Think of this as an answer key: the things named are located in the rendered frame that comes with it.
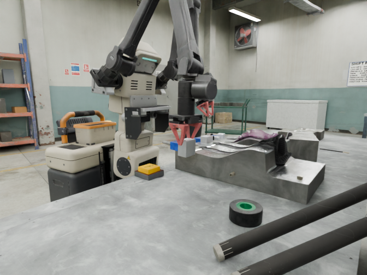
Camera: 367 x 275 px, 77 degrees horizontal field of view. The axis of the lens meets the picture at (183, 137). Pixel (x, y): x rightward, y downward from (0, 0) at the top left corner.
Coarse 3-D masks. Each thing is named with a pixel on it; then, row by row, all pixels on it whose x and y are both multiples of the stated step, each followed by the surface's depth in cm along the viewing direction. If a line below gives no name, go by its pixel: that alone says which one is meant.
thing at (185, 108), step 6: (180, 102) 73; (186, 102) 73; (192, 102) 73; (180, 108) 74; (186, 108) 73; (192, 108) 74; (174, 114) 76; (180, 114) 74; (186, 114) 73; (192, 114) 74; (198, 114) 78; (180, 120) 71
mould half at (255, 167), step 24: (288, 144) 89; (192, 168) 91; (216, 168) 83; (240, 168) 77; (264, 168) 72; (288, 168) 79; (312, 168) 79; (264, 192) 73; (288, 192) 68; (312, 192) 70
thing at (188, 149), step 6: (186, 138) 79; (168, 144) 83; (174, 144) 78; (186, 144) 75; (192, 144) 77; (174, 150) 79; (180, 150) 77; (186, 150) 75; (192, 150) 78; (186, 156) 76
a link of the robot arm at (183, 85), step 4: (184, 80) 74; (188, 80) 73; (192, 80) 72; (180, 84) 72; (184, 84) 72; (188, 84) 72; (180, 88) 73; (184, 88) 72; (188, 88) 72; (180, 92) 73; (184, 92) 72; (188, 92) 72; (180, 96) 73; (184, 96) 72; (188, 96) 72
